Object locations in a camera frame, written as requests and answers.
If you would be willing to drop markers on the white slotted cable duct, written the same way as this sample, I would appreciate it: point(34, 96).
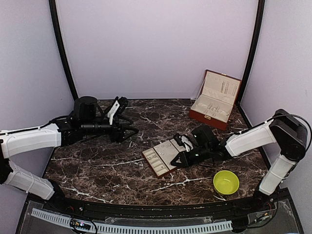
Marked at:
point(134, 226)

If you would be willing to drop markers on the left black frame post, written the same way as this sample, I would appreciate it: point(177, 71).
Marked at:
point(61, 48)

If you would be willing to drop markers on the lime green bowl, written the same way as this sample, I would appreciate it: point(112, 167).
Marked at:
point(226, 182)

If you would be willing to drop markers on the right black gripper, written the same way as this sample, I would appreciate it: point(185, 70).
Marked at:
point(185, 160)

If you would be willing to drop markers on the red jewelry tray insert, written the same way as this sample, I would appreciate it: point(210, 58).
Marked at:
point(159, 157)

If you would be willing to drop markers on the right black frame post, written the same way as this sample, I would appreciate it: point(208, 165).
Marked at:
point(252, 50)

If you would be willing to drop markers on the black frame post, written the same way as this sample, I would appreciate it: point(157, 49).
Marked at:
point(61, 48)
point(252, 50)

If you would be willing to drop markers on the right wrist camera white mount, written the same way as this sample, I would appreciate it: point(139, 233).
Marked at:
point(183, 140)

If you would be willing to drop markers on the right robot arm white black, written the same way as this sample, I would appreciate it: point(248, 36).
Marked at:
point(292, 133)

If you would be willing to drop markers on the red jewelry box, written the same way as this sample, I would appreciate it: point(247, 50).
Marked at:
point(215, 100)

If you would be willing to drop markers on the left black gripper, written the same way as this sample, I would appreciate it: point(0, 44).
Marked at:
point(119, 136)

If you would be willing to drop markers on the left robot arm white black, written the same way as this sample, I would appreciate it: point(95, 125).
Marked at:
point(86, 119)

